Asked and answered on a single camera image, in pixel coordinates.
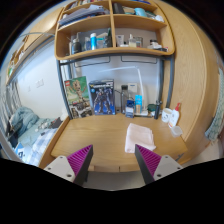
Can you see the blue robot model kit box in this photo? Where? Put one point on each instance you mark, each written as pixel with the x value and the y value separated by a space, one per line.
pixel 102 97

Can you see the wooden shelf unit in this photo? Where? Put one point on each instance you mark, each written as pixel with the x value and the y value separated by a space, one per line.
pixel 113 50

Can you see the dark green round case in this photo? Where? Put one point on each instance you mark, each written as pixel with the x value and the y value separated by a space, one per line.
pixel 151 108

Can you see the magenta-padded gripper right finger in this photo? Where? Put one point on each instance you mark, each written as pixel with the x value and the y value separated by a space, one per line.
pixel 160 165

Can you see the dark blue small box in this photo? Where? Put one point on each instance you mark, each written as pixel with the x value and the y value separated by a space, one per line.
pixel 130 109

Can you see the green patterned cloth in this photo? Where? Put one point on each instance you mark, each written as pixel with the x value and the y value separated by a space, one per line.
pixel 216 110

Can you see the white bottle with red cap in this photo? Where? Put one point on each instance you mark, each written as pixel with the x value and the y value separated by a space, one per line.
pixel 174 117

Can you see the black electric shaver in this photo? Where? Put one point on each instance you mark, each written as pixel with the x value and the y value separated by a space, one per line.
pixel 157 110

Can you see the pale pink towel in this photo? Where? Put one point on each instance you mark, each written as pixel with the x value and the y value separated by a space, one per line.
pixel 139 138

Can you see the white box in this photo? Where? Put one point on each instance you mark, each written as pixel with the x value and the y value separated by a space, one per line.
pixel 132 88

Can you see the green toy figure box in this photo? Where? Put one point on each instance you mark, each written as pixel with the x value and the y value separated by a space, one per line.
pixel 78 96

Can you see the bed with checked sheet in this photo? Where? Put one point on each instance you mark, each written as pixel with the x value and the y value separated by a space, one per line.
pixel 38 143

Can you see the teal blanket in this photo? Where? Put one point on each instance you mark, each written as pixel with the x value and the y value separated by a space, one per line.
pixel 25 121

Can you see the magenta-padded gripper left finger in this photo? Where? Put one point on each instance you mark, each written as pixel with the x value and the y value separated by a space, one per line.
pixel 66 165

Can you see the white cup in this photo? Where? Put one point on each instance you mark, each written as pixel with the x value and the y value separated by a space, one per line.
pixel 166 115

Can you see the light blue small box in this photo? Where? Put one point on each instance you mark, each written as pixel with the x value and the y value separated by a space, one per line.
pixel 138 104

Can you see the white wall switch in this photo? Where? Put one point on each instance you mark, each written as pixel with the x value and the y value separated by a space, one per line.
pixel 39 83

